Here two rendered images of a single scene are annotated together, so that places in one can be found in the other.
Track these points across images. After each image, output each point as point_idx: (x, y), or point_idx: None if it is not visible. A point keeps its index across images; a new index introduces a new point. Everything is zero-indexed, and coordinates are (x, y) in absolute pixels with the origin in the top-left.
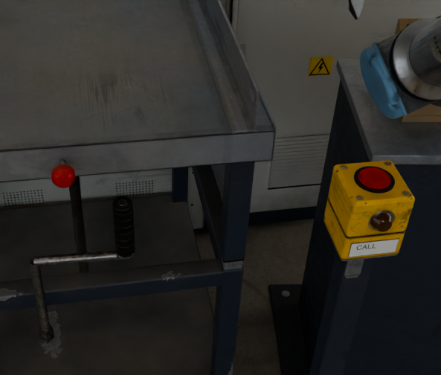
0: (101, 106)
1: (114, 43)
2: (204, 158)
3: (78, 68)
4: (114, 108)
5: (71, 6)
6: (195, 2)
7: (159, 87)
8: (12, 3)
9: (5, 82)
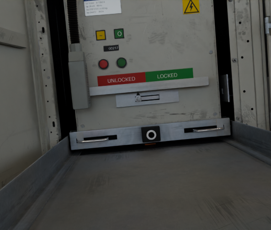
0: (229, 218)
1: (215, 180)
2: None
3: (192, 195)
4: (243, 219)
5: (172, 166)
6: (265, 157)
7: None
8: (129, 168)
9: (131, 207)
